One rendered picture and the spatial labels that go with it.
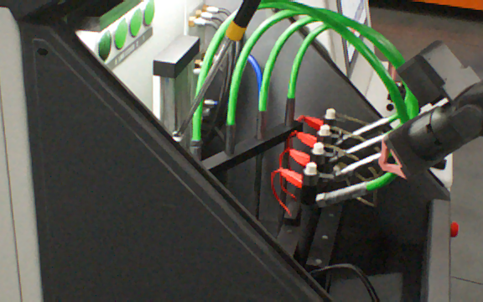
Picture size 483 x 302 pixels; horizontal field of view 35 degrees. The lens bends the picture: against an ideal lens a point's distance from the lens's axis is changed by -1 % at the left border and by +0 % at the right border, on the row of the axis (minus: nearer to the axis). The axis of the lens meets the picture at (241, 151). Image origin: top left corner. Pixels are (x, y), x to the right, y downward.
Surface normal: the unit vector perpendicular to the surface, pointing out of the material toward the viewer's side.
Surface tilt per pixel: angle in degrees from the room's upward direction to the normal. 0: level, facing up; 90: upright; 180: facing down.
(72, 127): 90
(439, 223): 0
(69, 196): 90
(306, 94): 90
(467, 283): 0
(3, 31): 90
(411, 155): 47
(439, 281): 0
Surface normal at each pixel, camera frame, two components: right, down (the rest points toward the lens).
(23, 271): -0.24, 0.42
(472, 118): -0.76, 0.54
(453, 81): 0.27, -0.25
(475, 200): 0.04, -0.90
